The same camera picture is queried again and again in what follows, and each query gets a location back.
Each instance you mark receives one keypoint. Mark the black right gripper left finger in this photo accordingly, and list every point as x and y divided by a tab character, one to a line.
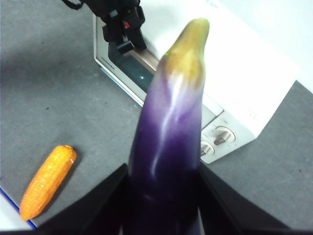
97	208

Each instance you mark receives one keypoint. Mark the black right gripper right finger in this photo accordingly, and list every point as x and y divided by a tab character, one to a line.
232	210

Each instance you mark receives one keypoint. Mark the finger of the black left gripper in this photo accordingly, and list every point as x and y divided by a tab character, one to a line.
125	47
140	36

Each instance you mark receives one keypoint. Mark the purple eggplant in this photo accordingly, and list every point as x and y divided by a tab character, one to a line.
168	122

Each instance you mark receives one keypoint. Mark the oven timer knob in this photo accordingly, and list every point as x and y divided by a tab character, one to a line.
207	148

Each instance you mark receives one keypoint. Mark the oven temperature knob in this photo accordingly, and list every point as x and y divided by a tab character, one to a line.
224	136

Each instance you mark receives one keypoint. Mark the cream Toshiba toaster oven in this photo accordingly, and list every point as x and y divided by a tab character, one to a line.
244	61

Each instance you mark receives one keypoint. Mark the yellow corn cob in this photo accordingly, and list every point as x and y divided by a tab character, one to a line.
46	183

